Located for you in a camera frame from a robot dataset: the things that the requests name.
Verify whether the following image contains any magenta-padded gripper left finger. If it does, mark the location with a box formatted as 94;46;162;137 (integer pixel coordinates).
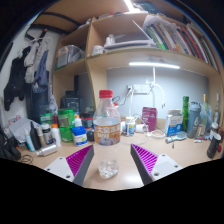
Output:
43;144;95;187

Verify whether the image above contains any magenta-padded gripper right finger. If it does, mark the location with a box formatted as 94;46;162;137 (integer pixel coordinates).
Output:
130;143;184;186

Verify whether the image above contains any clear bottle red cap orange label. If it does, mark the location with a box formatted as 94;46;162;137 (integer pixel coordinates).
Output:
92;89;122;180

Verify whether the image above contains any white bottle blue cap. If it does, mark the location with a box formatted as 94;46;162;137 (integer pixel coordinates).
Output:
71;125;89;147

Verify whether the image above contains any round white dish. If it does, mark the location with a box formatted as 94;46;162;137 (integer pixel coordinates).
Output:
149;129;167;139

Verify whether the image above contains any green tub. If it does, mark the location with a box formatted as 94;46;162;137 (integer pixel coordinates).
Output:
59;126;74;143

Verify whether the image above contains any silver can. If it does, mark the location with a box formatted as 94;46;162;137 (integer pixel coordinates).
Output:
35;143;58;158

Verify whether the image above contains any white bottle orange cap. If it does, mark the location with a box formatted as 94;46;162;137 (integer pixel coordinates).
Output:
50;123;63;148

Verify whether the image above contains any white power adapter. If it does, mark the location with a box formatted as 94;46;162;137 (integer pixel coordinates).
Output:
136;123;149;134

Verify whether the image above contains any small white medicine bottle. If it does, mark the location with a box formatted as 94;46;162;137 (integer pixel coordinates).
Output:
125;116;136;137

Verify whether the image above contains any black jar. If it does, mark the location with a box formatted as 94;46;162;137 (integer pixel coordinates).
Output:
81;113;94;129

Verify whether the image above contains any white bottle dark cap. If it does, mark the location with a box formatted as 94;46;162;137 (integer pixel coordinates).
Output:
41;123;54;145

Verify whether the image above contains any blue hairbrush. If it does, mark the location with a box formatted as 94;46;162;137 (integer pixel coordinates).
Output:
165;131;188;144

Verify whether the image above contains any magenta box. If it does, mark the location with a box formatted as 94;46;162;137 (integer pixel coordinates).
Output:
141;106;158;132

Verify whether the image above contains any green canister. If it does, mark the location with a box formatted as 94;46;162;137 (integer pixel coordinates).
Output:
57;109;75;128

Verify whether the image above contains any blue and white carton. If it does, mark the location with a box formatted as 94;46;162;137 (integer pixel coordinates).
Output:
165;109;184;137

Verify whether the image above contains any black tube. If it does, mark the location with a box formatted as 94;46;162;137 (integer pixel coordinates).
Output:
29;121;42;151

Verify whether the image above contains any pale blue tube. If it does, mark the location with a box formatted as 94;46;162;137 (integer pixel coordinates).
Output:
23;128;36;153

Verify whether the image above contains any black electronic device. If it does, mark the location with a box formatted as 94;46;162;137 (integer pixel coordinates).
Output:
59;90;81;113

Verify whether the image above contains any grey shaker bottle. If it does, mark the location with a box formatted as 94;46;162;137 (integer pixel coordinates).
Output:
186;101;202;139

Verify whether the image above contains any tall green bottle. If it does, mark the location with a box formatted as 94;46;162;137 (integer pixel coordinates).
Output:
181;95;190;132

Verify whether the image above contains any black cylinder container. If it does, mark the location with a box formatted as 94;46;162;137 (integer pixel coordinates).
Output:
206;132;222;159

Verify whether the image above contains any clear bottle yellow cap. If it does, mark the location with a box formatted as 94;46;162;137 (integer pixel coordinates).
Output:
199;93;212;136

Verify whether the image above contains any blue hanging garment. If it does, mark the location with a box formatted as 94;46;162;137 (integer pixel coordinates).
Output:
31;49;52;123

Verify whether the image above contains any wooden shelf unit with books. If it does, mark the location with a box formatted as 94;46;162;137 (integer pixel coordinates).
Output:
33;0;224;114

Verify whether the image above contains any white LED light bar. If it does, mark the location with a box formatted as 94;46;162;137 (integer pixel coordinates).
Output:
128;61;181;70

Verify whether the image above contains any black hanging jacket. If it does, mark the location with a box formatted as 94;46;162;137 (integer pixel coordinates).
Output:
3;49;28;112

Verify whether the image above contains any grey hanging garment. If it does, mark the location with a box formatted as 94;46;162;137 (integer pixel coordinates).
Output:
23;39;49;84

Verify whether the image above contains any ceiling tube light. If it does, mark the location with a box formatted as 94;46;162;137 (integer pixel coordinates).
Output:
123;0;136;13

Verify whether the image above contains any white wall power socket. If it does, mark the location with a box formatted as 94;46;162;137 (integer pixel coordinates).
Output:
132;83;151;95

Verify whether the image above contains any white cable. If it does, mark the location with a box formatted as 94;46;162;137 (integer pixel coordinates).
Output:
151;66;167;109

